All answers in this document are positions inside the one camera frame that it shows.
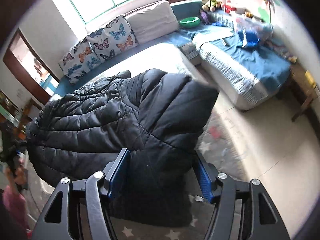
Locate brown wooden door frame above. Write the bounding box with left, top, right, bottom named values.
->
left=3, top=29, right=60, bottom=105

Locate small wooden stool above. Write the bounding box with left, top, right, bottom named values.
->
left=290, top=63, right=319, bottom=122

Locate right butterfly print pillow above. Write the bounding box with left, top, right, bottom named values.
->
left=86, top=15, right=138, bottom=61

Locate pink sleeve forearm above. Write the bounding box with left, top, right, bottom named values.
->
left=3, top=185, right=30, bottom=231

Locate green plastic bowl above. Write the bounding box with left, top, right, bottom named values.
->
left=179, top=16, right=201, bottom=29

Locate white pillow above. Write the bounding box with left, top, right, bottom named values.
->
left=126, top=1, right=180, bottom=44

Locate black white plush toy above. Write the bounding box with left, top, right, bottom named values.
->
left=200, top=0, right=209, bottom=11

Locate butterfly print pillow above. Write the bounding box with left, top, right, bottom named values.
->
left=86, top=15, right=138, bottom=61
left=59, top=38, right=101, bottom=85

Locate black puffer down jacket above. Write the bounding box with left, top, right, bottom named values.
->
left=27, top=69, right=219, bottom=227

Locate yellow green plush toy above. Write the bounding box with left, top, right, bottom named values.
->
left=209, top=0, right=222, bottom=12

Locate left butterfly print pillow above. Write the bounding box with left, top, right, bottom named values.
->
left=59, top=38, right=101, bottom=85

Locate person left hand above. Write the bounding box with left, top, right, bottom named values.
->
left=4, top=165, right=27, bottom=189

